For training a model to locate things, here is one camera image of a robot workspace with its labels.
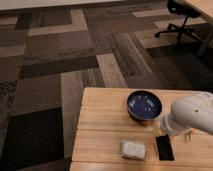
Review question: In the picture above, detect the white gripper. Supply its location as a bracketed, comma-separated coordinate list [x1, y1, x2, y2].
[153, 113, 185, 136]

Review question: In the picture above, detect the wooden desk in background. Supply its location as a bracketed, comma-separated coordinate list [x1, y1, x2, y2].
[184, 0, 213, 55]

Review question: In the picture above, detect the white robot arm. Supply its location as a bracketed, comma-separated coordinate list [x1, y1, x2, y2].
[153, 92, 213, 136]

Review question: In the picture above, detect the dark blue ceramic bowl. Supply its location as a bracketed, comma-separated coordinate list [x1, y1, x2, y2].
[127, 90, 162, 121]

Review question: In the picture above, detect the black eraser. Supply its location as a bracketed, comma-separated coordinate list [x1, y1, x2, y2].
[156, 135, 174, 161]

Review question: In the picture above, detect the black office chair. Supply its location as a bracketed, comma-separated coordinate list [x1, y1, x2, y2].
[154, 0, 206, 47]

